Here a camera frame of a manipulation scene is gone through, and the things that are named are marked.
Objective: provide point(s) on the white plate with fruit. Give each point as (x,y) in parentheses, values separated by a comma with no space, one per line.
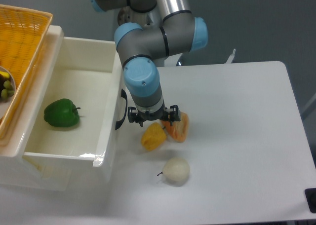
(7,91)

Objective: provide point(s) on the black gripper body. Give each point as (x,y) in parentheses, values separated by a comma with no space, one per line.
(148,114)

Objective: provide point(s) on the white top drawer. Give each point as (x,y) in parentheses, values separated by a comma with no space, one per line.
(89,73)

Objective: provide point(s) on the orange bread piece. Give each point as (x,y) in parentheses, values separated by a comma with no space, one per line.
(179,129)

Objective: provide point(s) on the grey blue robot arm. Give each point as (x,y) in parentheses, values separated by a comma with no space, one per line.
(139,44)

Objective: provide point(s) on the white pear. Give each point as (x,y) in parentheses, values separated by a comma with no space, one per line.
(176,171)

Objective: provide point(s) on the white drawer cabinet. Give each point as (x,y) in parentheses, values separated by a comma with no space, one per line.
(15,169)

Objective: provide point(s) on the yellow bell pepper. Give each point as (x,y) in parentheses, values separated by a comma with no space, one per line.
(153,137)

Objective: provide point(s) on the black corner object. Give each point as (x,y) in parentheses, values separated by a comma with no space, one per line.
(310,194)

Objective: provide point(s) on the black top drawer handle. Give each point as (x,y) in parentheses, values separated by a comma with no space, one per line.
(121,109)

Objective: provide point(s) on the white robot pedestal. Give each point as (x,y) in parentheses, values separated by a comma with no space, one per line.
(149,20)

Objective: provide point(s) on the green bell pepper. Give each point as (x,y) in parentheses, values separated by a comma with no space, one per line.
(62,113)

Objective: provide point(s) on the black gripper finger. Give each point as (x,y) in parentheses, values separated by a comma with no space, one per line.
(171,114)
(134,116)

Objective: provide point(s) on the yellow woven basket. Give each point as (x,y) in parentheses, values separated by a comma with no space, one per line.
(22,32)

